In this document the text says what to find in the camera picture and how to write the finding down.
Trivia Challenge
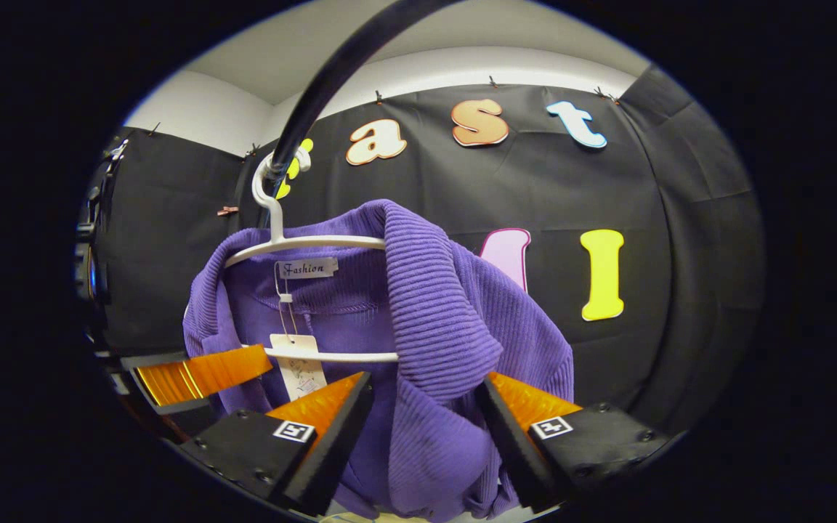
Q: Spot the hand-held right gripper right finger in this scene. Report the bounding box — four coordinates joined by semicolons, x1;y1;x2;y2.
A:
477;371;671;513

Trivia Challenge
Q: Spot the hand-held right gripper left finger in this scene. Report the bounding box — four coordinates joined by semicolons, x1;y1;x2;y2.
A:
179;370;375;516

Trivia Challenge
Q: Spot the purple ribbed knit garment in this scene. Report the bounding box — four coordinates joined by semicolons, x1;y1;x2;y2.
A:
182;199;576;523

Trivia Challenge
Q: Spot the white plastic clothes hanger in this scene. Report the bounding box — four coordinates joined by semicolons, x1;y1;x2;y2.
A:
224;149;400;364

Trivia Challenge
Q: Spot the black backdrop cloth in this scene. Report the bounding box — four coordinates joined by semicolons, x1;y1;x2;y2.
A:
88;65;765;437

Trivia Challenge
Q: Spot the black clothes rail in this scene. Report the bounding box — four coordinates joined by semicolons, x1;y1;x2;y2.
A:
267;0;463;182

